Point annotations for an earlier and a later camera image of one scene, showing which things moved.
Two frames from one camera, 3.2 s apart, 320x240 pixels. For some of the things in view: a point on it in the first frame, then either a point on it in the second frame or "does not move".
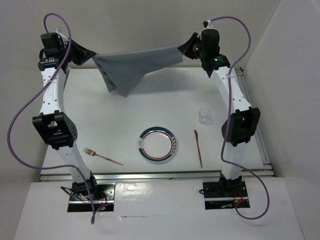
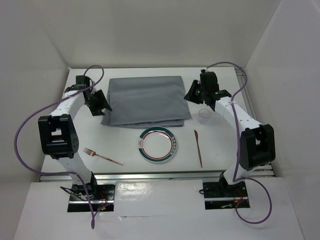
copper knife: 197,136 does not move
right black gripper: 186,48 → 190,95
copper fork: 93,153 does not move
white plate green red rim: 157,144 does not move
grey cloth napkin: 122,69 → 156,102
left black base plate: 103,196 does not move
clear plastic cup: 204,117 does not move
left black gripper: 83,54 → 102,103
